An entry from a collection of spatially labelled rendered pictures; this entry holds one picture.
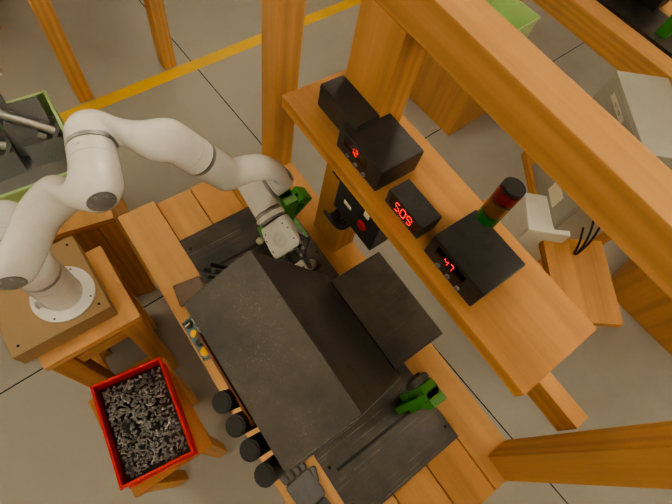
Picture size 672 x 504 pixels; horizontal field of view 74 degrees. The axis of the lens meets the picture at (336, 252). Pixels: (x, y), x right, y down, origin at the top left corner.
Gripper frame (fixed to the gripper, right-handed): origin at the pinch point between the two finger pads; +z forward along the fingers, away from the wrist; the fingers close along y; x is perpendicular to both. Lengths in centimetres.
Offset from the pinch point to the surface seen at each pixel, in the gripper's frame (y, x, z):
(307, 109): 28.1, -5.2, -32.6
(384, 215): 33.3, -13.3, 1.0
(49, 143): -71, 9, -91
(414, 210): 40.2, -14.7, 3.7
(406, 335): 16.3, 1.6, 31.7
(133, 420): -66, -22, 14
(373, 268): 15.4, 8.7, 11.5
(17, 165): -83, 1, -89
